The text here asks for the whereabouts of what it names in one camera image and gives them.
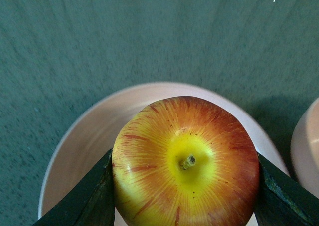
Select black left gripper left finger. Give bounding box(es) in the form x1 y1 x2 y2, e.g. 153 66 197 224
34 149 115 226

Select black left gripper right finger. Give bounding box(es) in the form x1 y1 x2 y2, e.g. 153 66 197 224
254 154 319 226

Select red yellow apple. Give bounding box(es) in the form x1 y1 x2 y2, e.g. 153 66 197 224
112 96 259 226

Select pink oval plate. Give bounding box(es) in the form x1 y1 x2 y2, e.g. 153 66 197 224
38 82 287 217

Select pink bowl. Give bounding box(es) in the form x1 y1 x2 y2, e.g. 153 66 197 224
291 99 319 197

